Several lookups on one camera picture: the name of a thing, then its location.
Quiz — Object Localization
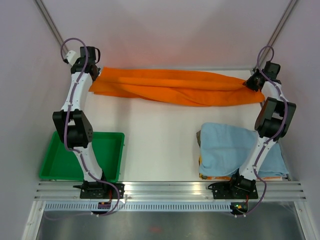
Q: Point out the right aluminium frame post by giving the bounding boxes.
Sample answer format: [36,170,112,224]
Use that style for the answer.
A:
[267,0,300,47]

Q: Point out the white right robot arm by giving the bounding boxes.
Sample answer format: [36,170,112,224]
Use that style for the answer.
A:
[236,60,297,186]

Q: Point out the orange trousers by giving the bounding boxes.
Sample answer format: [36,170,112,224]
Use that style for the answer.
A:
[89,67,265,107]

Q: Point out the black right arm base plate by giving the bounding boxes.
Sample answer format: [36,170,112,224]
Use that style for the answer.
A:
[207,182,259,200]

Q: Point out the left aluminium frame post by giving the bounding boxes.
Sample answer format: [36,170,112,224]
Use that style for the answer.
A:
[33,0,64,47]

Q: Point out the aluminium frame post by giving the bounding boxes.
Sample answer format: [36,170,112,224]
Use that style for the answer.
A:
[33,0,64,47]
[267,0,300,47]

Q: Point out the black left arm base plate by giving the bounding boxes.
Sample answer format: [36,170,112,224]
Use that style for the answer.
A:
[72,181,118,199]

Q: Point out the perforated white cable duct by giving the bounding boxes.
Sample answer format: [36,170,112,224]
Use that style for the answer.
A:
[44,201,232,212]

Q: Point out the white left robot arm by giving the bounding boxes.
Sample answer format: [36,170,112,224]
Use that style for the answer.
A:
[52,46,109,199]

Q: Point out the light blue folded trousers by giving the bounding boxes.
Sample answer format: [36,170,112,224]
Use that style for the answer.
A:
[198,122,289,178]

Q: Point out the green plastic tray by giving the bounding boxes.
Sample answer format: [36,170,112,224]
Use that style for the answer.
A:
[38,132,125,183]

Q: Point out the aluminium front rail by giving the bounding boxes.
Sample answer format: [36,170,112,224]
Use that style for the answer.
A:
[33,181,307,202]

